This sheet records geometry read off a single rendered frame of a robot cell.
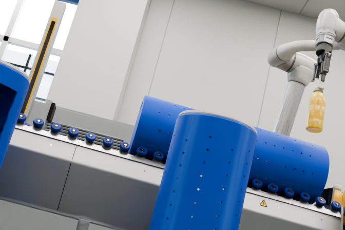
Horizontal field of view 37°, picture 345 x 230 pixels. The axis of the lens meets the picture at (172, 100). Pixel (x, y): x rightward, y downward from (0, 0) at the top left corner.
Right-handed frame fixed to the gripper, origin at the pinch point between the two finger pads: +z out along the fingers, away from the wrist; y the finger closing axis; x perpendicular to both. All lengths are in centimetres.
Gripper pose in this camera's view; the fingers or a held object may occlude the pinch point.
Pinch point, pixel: (319, 83)
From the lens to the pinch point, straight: 250.6
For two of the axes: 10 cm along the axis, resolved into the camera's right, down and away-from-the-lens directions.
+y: 2.2, -3.7, -9.0
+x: 9.5, 3.0, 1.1
